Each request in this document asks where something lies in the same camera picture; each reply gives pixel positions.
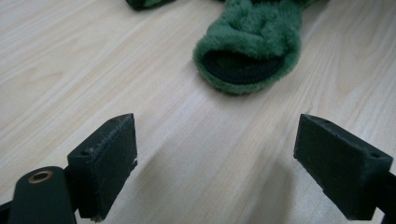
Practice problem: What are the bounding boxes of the green fuzzy sock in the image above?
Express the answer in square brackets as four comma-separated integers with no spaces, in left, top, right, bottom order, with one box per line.
[124,0,177,11]
[191,0,319,96]

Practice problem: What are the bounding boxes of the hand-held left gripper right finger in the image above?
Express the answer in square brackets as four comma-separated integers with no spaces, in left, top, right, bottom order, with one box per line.
[292,113,394,221]

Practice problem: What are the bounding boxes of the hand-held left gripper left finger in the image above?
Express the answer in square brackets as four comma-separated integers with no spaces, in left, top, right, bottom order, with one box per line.
[66,113,138,223]

